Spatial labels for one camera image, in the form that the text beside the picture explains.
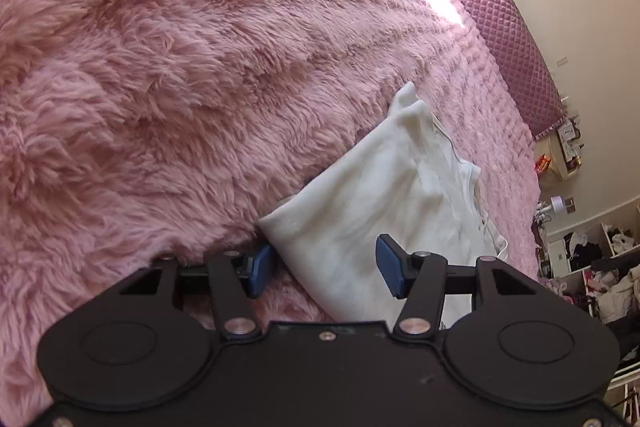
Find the cluttered nightstand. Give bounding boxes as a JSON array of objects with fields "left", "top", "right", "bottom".
[{"left": 532, "top": 114, "right": 585, "bottom": 182}]

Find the white printed sweatshirt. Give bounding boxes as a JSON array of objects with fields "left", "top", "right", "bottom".
[{"left": 257, "top": 81, "right": 512, "bottom": 330}]

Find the pink fluffy blanket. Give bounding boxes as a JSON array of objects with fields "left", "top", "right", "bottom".
[{"left": 0, "top": 0, "right": 543, "bottom": 418}]

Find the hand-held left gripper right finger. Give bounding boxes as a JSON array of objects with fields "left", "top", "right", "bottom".
[{"left": 375, "top": 234, "right": 544, "bottom": 339}]

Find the purple quilted headboard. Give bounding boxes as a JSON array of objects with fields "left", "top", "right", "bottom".
[{"left": 402, "top": 0, "right": 566, "bottom": 142}]

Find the white open wardrobe shelf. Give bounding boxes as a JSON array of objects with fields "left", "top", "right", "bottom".
[{"left": 540, "top": 219, "right": 640, "bottom": 408}]

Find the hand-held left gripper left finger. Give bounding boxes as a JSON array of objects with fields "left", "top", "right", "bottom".
[{"left": 117, "top": 243, "right": 277, "bottom": 342}]

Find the white table lamp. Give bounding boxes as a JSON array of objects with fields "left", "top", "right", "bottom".
[{"left": 539, "top": 194, "right": 569, "bottom": 215}]

